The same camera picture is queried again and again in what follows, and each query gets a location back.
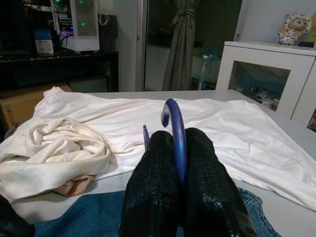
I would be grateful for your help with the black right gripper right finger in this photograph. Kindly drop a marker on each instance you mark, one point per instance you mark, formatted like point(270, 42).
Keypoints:
point(207, 177)

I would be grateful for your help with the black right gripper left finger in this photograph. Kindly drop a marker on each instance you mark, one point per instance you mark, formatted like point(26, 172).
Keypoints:
point(153, 177)

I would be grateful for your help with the purple plastic hanger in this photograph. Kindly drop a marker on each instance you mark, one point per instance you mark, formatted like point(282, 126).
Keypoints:
point(179, 138)

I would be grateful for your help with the blue denim jeans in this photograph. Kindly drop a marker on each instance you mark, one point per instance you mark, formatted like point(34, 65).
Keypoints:
point(86, 212)

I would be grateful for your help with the cream garment with plaid trim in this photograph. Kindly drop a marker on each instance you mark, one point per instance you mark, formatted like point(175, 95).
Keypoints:
point(61, 148)

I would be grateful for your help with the large white t-shirt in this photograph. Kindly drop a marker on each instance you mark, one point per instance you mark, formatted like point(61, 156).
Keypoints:
point(222, 128)

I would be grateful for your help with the grey curtain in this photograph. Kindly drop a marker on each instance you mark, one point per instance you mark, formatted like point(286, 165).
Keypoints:
point(181, 49)

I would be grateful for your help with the white glass door cabinet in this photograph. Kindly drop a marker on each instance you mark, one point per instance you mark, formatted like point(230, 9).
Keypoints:
point(266, 59)

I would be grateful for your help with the black desk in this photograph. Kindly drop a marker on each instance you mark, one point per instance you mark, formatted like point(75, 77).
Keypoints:
point(61, 66)

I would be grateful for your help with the black paper bag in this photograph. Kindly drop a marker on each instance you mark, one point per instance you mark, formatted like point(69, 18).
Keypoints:
point(108, 32)

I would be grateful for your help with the large plain cardboard box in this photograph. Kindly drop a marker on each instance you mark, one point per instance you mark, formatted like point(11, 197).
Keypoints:
point(14, 108)

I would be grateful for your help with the white computer case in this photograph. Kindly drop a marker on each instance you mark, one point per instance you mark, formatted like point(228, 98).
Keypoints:
point(86, 24)

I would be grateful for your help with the spotted white plush toy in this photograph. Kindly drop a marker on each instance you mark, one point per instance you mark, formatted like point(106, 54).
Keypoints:
point(293, 27)

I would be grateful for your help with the blue white carton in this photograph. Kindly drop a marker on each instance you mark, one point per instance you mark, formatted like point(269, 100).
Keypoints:
point(44, 42)

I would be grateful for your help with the silver sliding door frame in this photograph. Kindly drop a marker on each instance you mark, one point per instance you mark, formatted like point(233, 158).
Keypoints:
point(142, 44)

